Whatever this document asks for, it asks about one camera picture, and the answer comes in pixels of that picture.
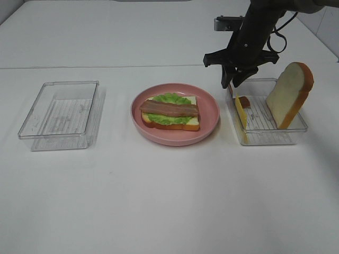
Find clear plastic right container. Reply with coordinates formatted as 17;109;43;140
226;78;308;146

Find bacon strip from container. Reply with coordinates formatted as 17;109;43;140
228;84;251;108
140;100;199;117

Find clear plastic container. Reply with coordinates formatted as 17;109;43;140
18;80;105;151
226;78;308;146

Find bread slice in right container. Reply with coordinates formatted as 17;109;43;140
266;62;314;129

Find clear plastic left container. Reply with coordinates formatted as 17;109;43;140
18;80;105;151

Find yellow cheese slice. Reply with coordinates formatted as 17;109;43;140
235;95;248;144

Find bread slice from container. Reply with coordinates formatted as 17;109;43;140
139;93;200;131

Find pink round plate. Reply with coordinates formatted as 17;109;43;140
131;83;220;146

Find green lettuce leaf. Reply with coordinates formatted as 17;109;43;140
142;93;197;125

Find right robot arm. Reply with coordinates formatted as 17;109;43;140
203;1;338;88

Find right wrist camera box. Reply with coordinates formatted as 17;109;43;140
214;15;244;31

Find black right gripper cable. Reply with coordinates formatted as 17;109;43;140
266;9;299;55

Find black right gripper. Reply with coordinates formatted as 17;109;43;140
203;1;279;89

